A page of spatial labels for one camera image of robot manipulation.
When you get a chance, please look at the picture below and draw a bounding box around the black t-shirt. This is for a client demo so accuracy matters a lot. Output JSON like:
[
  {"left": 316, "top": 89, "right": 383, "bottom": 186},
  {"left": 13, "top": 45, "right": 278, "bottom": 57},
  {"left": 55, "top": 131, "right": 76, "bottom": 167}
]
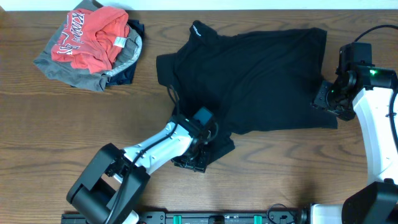
[{"left": 156, "top": 21, "right": 338, "bottom": 162}]

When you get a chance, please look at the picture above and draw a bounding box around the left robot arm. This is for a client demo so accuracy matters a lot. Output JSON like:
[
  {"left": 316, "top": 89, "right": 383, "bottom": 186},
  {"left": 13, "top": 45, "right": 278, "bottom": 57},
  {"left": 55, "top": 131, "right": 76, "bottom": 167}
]
[{"left": 66, "top": 115, "right": 218, "bottom": 223}]

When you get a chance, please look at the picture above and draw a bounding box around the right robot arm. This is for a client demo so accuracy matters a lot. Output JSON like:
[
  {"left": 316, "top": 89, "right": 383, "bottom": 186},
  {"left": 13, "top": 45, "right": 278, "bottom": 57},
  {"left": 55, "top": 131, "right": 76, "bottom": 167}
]
[{"left": 301, "top": 42, "right": 397, "bottom": 223}]

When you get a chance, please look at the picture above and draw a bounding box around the dark navy folded garment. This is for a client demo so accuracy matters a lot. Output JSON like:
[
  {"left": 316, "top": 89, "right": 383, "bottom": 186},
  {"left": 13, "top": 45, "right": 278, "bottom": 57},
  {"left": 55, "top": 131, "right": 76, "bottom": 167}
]
[{"left": 106, "top": 19, "right": 145, "bottom": 86}]

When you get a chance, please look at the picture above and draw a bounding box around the grey folded garment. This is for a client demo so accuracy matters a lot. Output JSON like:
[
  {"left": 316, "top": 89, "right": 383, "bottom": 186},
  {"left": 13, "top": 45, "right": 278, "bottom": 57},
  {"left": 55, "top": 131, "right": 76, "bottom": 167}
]
[{"left": 34, "top": 1, "right": 128, "bottom": 91}]

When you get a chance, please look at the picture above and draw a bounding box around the red printed t-shirt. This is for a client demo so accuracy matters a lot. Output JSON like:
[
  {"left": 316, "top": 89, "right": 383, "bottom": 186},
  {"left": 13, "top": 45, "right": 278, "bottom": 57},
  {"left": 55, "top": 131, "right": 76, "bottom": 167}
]
[{"left": 51, "top": 6, "right": 129, "bottom": 74}]

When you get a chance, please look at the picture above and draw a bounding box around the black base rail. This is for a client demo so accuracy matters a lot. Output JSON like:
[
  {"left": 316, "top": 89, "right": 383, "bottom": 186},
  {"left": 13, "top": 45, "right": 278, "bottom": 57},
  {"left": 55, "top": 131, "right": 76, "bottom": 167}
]
[{"left": 61, "top": 210, "right": 302, "bottom": 224}]

